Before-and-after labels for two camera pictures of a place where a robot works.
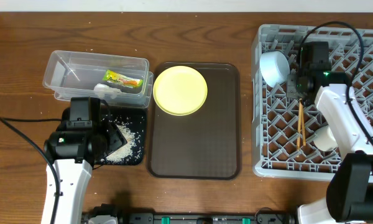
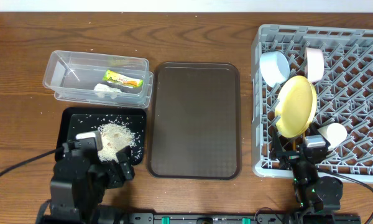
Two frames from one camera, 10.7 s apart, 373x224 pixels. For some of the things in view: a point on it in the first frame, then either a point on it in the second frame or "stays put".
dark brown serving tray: x=206 y=144 stays put
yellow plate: x=180 y=91 → x=296 y=106
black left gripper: x=115 y=138 → x=127 y=163
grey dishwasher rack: x=291 y=137 stays put
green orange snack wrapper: x=110 y=75 stays put
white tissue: x=101 y=89 stays put
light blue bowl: x=274 y=68 stays put
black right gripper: x=293 y=86 → x=293 y=156
